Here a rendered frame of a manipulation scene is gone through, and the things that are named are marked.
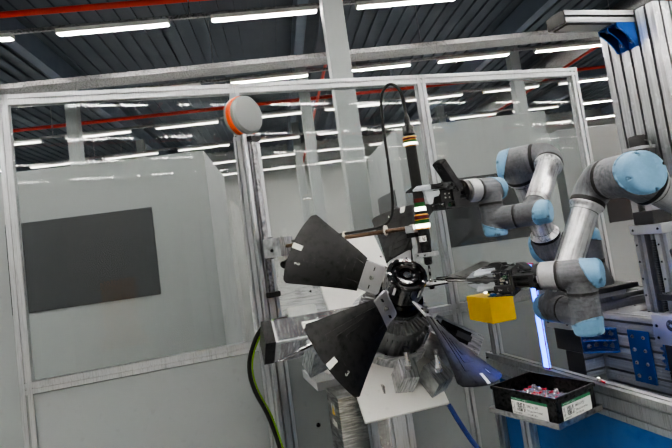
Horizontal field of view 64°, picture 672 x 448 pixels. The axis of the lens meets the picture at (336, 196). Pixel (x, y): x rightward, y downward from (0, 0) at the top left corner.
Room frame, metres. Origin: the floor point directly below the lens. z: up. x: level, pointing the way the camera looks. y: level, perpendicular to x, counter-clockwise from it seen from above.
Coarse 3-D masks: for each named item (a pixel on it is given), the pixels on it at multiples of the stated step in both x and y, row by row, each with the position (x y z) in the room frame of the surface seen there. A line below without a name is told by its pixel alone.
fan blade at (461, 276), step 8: (480, 264) 1.76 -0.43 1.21; (456, 272) 1.73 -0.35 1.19; (464, 272) 1.70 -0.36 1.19; (472, 272) 1.68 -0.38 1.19; (448, 280) 1.59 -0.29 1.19; (456, 280) 1.59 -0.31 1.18; (464, 280) 1.59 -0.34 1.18; (472, 280) 1.59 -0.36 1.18; (480, 280) 1.59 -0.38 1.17; (488, 280) 1.59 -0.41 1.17
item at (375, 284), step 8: (368, 264) 1.61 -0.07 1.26; (376, 264) 1.60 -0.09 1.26; (368, 272) 1.61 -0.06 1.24; (376, 272) 1.61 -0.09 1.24; (384, 272) 1.60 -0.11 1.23; (360, 280) 1.61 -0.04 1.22; (368, 280) 1.61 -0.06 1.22; (376, 280) 1.61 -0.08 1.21; (360, 288) 1.62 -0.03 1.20; (376, 288) 1.61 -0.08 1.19
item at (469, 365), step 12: (432, 324) 1.47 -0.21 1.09; (444, 336) 1.46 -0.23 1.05; (444, 348) 1.41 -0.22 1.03; (456, 348) 1.45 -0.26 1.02; (456, 360) 1.40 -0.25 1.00; (468, 360) 1.44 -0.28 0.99; (480, 360) 1.51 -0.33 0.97; (456, 372) 1.36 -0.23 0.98; (468, 372) 1.39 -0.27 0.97; (480, 372) 1.43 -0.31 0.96; (492, 372) 1.48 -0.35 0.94; (468, 384) 1.36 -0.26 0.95; (480, 384) 1.38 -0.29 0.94
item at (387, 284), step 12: (396, 264) 1.57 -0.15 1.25; (408, 264) 1.59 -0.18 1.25; (384, 276) 1.58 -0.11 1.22; (396, 276) 1.54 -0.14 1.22; (420, 276) 1.56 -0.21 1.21; (384, 288) 1.57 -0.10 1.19; (396, 288) 1.52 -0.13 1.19; (408, 288) 1.51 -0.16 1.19; (420, 288) 1.52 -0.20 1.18; (396, 300) 1.55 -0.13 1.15; (408, 300) 1.54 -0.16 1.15; (420, 300) 1.63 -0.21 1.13; (408, 312) 1.59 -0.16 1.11
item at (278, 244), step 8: (264, 240) 2.00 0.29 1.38; (272, 240) 1.98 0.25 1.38; (280, 240) 1.96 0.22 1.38; (288, 240) 1.99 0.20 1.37; (264, 248) 2.01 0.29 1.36; (272, 248) 1.98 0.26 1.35; (280, 248) 1.96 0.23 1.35; (288, 248) 1.99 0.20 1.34; (264, 256) 2.01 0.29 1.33; (272, 256) 1.99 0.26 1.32
